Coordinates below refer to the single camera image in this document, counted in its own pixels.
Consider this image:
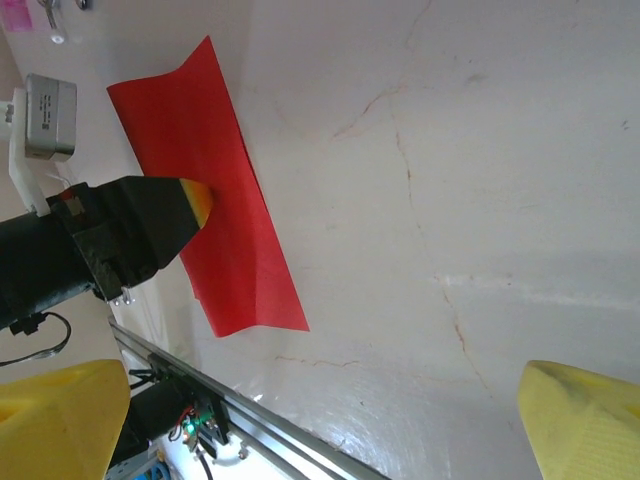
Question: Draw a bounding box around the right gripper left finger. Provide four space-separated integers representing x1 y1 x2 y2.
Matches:
0 358 132 480

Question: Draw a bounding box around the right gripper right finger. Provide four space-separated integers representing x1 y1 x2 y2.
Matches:
517 359 640 480

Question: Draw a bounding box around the red paper sheet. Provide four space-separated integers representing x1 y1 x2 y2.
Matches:
106 35 310 338

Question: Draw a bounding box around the black electronics module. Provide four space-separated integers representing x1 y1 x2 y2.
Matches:
127 369 232 459

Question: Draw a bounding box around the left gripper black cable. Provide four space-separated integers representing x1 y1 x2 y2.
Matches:
0 312 72 369

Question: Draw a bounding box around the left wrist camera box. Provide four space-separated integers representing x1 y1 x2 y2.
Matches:
0 73 79 217

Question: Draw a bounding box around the aluminium mounting rail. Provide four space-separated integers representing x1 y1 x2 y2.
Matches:
108 319 396 480

